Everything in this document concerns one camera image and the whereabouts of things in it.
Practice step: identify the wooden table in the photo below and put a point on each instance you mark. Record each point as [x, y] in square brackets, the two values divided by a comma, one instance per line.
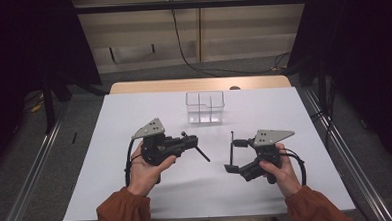
[149, 86]

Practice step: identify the small yellow floor object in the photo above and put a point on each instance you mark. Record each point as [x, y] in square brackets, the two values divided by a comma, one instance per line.
[37, 107]

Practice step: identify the person's right hand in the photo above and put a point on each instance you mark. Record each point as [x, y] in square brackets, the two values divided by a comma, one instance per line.
[283, 176]

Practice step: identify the black curtain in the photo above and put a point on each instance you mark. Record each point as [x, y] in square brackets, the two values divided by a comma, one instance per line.
[365, 49]
[14, 48]

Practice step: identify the clear acrylic organizer box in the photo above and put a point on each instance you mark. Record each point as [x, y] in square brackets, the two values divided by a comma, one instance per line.
[205, 106]

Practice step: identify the metal floor rail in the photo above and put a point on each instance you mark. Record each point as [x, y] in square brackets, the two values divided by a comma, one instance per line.
[353, 170]
[30, 174]

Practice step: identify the dark round table grommet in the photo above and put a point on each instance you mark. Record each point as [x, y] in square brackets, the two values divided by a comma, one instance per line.
[234, 87]

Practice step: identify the small black stick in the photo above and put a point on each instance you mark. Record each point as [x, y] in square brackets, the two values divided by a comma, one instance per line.
[74, 138]

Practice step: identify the black pen with silver ferrule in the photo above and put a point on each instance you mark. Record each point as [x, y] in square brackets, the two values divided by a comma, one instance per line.
[232, 152]

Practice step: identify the black horizontal bar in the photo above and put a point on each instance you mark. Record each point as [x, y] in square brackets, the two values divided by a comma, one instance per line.
[212, 3]

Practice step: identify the white table sheet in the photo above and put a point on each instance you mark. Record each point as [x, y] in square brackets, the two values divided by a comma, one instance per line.
[103, 181]

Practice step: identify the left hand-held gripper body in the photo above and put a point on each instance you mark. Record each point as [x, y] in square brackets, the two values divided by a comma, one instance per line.
[159, 148]

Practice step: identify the black metal stand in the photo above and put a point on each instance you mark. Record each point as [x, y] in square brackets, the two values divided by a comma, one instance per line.
[49, 110]

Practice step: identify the person's left hand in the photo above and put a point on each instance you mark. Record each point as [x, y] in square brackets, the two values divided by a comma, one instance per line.
[143, 176]

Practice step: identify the black wall bracket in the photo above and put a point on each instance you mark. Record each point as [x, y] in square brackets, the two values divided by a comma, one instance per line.
[112, 55]
[153, 48]

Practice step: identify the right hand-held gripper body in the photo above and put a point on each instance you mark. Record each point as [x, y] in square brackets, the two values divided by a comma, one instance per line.
[268, 137]

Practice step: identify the plain black pen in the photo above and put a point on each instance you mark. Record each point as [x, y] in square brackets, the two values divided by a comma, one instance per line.
[202, 154]

